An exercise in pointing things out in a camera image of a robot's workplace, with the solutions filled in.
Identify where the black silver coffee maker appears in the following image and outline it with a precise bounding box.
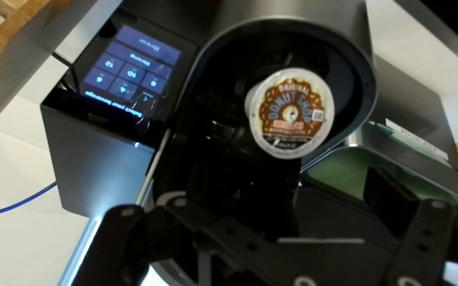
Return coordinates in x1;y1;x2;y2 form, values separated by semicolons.
39;0;458;286

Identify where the donut shop coffee pod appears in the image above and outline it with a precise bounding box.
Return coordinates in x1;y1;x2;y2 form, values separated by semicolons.
243;66;335;160

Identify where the blue cable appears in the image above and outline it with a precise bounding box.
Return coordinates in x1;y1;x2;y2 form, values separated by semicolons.
0;181;58;219

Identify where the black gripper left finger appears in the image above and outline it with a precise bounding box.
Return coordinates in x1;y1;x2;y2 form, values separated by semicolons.
82;205;193;286

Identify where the silver lidded trash bin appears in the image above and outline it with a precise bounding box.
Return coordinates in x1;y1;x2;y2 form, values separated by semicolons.
302;120;458;206

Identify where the wooden condiment organizer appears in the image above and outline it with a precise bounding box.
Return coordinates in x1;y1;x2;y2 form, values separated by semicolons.
0;0;52;59

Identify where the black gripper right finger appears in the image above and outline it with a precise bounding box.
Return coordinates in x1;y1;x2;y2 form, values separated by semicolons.
386;200;458;286

